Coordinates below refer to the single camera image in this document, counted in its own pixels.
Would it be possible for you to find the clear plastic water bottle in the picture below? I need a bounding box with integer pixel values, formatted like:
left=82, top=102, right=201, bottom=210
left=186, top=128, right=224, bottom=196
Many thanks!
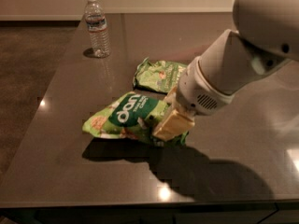
left=84, top=0, right=110, bottom=58

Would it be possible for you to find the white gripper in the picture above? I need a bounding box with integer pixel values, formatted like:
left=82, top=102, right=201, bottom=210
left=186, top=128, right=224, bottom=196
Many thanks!
left=152, top=56, right=235, bottom=141

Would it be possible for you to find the green jalapeno chip bag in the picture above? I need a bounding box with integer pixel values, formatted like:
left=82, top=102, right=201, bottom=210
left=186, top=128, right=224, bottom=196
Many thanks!
left=133, top=58, right=187, bottom=93

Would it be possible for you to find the green Dang rice chip bag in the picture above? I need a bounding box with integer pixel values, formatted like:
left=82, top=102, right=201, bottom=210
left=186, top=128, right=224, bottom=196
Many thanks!
left=82, top=91, right=188, bottom=147

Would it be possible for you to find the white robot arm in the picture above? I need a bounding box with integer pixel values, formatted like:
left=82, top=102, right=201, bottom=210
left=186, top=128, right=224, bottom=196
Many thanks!
left=152, top=0, right=299, bottom=141

